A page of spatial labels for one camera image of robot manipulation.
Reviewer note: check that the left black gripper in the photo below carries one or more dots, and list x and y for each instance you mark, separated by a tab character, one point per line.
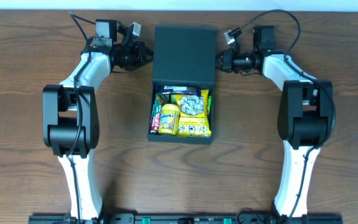
139	53

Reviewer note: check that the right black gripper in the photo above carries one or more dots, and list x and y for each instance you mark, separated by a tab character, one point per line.
226	61

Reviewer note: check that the black gift box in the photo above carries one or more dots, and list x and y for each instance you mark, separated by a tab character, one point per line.
184	56

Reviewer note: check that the green red candy bar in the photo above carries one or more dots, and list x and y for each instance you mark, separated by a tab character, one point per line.
159	101

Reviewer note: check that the green Haribo gummy bag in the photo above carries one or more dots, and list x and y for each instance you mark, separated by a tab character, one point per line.
209	104

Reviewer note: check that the yellow candy jar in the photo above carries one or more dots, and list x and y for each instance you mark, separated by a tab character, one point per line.
169	118

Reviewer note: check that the yellow Hacks candy bag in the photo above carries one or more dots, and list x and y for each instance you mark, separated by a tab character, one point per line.
193	120

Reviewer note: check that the dark blue chocolate bar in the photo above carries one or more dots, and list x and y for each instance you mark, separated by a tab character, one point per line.
178	90

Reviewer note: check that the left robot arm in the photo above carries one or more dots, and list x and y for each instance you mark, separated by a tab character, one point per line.
70	122

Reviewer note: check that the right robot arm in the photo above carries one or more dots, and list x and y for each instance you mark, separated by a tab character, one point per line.
306	115

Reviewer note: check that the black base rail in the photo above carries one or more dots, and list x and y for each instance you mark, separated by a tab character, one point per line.
243	218

